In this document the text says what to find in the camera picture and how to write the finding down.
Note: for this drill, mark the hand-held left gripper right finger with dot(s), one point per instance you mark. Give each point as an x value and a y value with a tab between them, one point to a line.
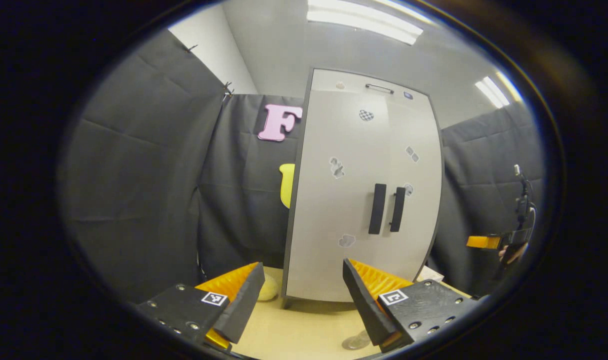
364	305

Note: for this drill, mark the small ceiling light panel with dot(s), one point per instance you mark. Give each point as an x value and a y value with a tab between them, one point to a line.
491	91

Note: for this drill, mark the grey cabinet drawer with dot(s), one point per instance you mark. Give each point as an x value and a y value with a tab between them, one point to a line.
349	82

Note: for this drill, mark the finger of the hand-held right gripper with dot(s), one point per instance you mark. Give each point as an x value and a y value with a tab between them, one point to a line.
483	242

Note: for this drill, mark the grey cabinet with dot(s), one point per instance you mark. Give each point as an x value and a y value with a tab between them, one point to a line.
296	200

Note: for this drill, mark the yellow fluffy sponge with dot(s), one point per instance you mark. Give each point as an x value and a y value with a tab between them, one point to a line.
268	290

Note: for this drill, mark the long ceiling light panel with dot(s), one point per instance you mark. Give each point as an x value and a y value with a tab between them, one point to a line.
364	20

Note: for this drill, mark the metal cloth clip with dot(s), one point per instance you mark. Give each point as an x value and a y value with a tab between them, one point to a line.
227	91
190	48

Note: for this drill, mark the grey cabinet door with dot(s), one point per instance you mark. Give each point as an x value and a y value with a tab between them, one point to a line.
419	215
334	210

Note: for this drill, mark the black backdrop cloth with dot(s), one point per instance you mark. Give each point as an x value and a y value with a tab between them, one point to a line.
133	175

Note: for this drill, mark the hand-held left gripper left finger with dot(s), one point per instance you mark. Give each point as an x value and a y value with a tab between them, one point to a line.
243	305

